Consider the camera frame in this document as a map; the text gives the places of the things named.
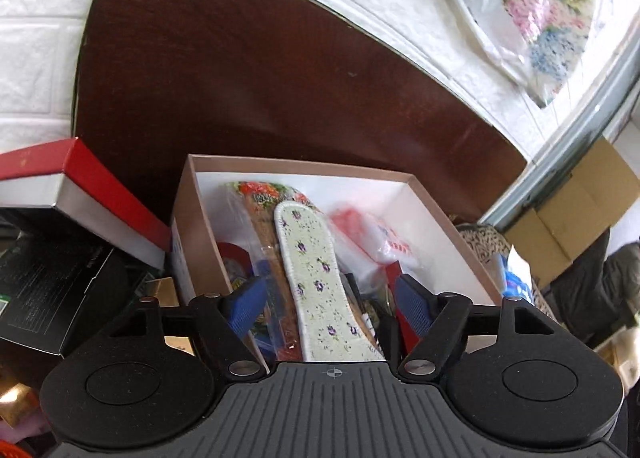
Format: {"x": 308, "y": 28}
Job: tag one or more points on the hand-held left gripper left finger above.
{"x": 247, "y": 305}

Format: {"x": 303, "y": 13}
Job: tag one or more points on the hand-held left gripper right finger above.
{"x": 412, "y": 307}

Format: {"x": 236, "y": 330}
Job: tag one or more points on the pink cardboard box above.
{"x": 200, "y": 238}

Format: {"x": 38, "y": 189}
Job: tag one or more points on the white floral insole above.
{"x": 312, "y": 278}

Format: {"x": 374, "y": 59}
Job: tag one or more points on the red and white plastic bag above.
{"x": 375, "y": 238}

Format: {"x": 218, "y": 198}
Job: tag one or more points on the cork insole in plastic bag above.
{"x": 260, "y": 223}

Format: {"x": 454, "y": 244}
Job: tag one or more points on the small gold box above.
{"x": 165, "y": 290}

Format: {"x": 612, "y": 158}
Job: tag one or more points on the leopard print cloth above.
{"x": 482, "y": 240}

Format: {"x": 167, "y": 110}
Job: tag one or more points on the blue and white packet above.
{"x": 517, "y": 278}

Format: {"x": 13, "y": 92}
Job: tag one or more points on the dark cloth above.
{"x": 600, "y": 288}

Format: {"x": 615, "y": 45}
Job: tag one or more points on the red and white box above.
{"x": 95, "y": 193}

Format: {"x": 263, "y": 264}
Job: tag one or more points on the brown cardboard box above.
{"x": 575, "y": 208}

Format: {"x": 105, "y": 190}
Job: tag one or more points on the black box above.
{"x": 55, "y": 288}

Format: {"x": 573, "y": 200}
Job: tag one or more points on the gold packet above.
{"x": 17, "y": 403}

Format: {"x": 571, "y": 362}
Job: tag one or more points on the floral plastic bag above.
{"x": 540, "y": 13}

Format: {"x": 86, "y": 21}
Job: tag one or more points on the grey metal door frame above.
{"x": 590, "y": 108}

